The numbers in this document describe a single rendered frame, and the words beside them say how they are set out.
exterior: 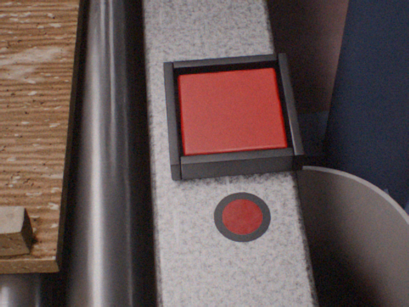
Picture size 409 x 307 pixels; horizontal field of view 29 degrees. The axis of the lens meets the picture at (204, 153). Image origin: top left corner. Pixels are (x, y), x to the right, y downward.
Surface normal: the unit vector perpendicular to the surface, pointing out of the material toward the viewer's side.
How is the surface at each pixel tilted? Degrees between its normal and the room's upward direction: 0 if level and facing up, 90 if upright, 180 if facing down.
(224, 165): 90
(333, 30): 0
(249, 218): 0
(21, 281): 23
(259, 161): 90
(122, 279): 31
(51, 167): 0
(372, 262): 87
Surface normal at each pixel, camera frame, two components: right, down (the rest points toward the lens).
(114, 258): 0.36, -0.54
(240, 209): -0.02, -0.56
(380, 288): -0.94, 0.27
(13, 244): 0.07, 0.78
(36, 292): 0.74, -0.42
